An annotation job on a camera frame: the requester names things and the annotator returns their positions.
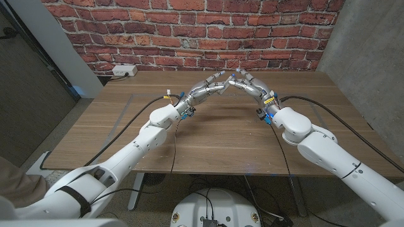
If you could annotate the grey table leg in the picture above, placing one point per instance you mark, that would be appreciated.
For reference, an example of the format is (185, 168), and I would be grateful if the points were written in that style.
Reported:
(136, 189)
(297, 195)

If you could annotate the red brick print backdrop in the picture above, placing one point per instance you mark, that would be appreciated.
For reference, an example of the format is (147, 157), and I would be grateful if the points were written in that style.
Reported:
(195, 31)

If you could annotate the person in brown trousers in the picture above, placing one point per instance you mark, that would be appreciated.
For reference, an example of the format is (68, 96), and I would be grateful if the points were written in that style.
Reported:
(19, 186)

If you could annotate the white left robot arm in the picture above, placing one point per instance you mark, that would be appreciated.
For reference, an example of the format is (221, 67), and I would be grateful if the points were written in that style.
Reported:
(142, 142)

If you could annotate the white power strip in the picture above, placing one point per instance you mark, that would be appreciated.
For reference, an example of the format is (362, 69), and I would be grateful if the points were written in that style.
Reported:
(124, 70)

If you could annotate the white robot torso base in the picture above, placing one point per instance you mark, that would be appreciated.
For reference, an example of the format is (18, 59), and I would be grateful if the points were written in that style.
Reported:
(217, 205)

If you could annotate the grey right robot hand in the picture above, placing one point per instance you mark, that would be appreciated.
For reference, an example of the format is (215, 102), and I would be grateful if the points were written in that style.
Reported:
(255, 88)

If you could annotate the white floor platform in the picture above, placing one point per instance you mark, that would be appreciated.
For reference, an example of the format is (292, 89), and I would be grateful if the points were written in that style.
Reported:
(39, 164)

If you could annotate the dark door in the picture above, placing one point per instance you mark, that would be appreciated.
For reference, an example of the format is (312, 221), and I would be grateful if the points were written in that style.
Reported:
(31, 94)

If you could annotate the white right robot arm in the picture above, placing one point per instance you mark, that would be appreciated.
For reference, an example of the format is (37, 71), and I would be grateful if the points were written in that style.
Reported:
(328, 151)

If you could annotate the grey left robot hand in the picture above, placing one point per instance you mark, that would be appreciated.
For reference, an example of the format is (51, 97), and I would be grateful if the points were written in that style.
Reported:
(199, 93)

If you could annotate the black power adapter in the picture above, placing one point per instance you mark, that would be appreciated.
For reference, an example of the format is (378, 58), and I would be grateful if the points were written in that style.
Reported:
(281, 222)

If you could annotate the black round floor disc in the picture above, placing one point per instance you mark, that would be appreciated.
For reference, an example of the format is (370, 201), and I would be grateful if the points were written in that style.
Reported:
(154, 178)

